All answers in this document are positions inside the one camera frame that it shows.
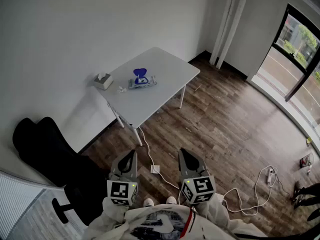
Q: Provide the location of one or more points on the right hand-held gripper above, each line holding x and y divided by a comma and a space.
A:
200, 187

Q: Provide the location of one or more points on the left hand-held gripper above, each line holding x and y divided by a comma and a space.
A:
122, 191

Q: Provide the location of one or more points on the blue lidded wipes pack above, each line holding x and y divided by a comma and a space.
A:
143, 82

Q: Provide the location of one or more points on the person's right forearm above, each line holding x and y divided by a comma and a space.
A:
212, 209

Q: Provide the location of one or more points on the person's left forearm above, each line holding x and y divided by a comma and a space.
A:
115, 211

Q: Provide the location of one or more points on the square white adapter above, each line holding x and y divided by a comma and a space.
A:
155, 169

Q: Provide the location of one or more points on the person's right white shoe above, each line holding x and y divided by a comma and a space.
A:
171, 200

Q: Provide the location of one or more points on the person's white shoe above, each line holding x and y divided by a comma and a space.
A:
171, 200
149, 202

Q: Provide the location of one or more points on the person's left white shoe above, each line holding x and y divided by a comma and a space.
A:
149, 202

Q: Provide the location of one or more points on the white printed sweatshirt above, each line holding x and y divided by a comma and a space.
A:
160, 224

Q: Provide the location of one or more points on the black office chair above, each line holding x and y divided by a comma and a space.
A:
50, 154

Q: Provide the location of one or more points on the white power strip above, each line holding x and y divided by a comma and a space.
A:
269, 176

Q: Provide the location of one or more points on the grey white tissue box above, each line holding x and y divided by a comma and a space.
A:
103, 82

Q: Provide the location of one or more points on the white table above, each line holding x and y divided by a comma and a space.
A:
155, 84

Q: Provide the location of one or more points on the clear bag with red items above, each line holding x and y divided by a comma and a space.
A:
306, 162

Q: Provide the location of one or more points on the black stand legs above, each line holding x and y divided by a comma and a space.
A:
303, 192

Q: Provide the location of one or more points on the striped glass partition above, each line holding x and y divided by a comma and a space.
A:
15, 204

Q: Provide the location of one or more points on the small yellow packet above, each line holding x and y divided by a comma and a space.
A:
309, 141

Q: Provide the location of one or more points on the black framed window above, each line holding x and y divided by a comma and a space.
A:
296, 86

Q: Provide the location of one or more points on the white vertical pipe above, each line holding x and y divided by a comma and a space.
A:
232, 26
223, 24

